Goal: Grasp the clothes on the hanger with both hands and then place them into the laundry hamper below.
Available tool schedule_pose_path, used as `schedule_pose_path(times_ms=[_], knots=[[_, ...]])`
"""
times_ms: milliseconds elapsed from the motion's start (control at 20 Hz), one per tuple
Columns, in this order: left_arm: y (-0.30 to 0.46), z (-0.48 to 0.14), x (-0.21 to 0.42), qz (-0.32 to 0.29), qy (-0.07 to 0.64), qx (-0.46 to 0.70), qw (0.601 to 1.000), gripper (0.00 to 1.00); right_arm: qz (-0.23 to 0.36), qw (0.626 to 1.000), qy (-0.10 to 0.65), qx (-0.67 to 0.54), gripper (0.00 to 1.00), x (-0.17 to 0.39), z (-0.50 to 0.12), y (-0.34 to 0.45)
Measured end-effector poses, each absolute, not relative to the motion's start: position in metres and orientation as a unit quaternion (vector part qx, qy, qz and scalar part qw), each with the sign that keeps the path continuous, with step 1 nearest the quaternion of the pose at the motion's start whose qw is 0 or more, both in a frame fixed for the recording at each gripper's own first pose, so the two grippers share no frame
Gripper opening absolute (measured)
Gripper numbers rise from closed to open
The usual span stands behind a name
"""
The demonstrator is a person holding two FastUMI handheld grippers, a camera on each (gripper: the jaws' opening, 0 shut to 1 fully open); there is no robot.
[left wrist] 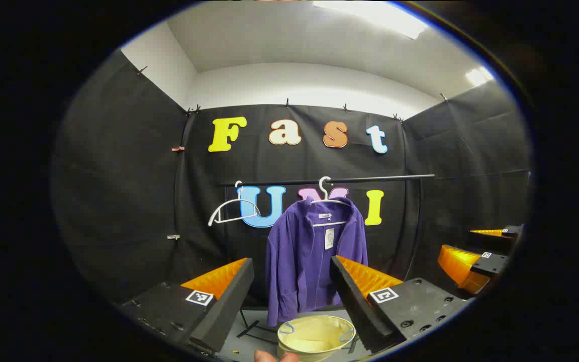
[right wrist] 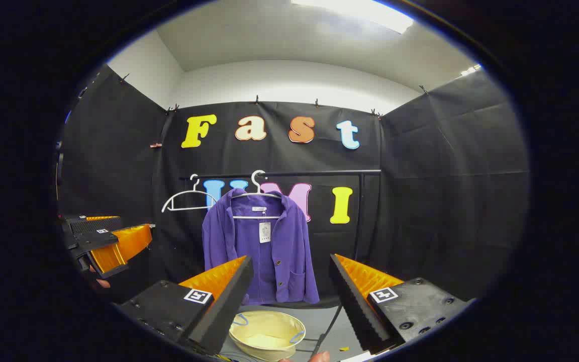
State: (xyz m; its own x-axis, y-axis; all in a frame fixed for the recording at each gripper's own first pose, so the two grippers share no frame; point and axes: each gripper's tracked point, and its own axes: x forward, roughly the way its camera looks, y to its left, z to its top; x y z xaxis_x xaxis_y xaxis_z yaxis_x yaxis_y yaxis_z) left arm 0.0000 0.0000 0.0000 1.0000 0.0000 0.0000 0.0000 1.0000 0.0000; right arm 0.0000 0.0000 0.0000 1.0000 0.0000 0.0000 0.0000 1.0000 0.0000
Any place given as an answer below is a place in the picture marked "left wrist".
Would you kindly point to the long ceiling light panel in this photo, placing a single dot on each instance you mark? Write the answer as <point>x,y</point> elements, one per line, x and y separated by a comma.
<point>380,17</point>

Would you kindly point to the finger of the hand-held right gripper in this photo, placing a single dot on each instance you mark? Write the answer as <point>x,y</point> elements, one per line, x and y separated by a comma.
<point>490,265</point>
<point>508,232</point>

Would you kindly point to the purple ribbed jacket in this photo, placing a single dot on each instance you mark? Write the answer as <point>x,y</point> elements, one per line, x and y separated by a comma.
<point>294,261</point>

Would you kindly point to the row of black cloth clips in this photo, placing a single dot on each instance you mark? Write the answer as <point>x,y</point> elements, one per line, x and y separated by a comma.
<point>287,103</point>

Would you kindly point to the white plastic hanger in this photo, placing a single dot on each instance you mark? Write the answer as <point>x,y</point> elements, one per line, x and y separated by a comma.
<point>239,218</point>
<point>325,196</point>

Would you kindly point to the small ceiling light panel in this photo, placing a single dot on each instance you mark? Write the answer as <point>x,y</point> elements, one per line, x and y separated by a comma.
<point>478,76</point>

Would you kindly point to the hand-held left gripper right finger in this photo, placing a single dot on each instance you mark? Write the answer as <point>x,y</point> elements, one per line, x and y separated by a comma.
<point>352,296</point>

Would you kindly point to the black backdrop cloth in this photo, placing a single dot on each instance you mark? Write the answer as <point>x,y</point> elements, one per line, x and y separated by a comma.
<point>128,201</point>

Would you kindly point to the black metal clothes rack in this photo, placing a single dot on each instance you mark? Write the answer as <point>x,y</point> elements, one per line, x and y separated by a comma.
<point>380,178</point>

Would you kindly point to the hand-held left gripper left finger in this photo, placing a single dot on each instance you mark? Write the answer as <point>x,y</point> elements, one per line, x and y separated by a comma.
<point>229,296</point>

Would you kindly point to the cream fabric laundry hamper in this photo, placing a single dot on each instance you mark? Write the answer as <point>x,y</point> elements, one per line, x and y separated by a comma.
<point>314,337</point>

